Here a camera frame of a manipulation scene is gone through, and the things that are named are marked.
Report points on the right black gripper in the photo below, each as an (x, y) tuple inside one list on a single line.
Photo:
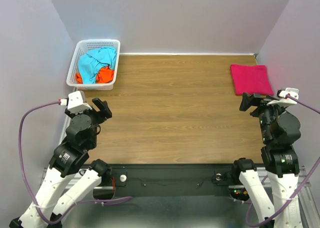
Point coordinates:
[(247, 100)]

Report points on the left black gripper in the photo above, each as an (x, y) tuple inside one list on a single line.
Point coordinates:
[(105, 112)]

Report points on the cyan blue t-shirt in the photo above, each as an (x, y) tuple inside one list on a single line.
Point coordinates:
[(91, 62)]

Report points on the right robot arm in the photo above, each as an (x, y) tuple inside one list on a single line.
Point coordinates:
[(279, 130)]

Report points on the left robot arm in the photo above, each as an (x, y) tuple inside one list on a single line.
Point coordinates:
[(51, 204)]

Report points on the folded magenta t-shirt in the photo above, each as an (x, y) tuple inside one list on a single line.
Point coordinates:
[(250, 79)]

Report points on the orange t-shirt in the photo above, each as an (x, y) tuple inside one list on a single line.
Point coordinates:
[(105, 75)]

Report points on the white plastic laundry basket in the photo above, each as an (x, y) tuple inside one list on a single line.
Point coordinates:
[(83, 47)]

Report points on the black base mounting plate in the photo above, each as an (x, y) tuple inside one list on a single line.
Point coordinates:
[(169, 180)]

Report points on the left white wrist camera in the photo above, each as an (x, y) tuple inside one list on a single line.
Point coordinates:
[(77, 102)]

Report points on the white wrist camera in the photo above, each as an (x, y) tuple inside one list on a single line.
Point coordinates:
[(77, 102), (285, 97)]

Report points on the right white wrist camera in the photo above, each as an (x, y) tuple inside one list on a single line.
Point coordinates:
[(285, 97)]

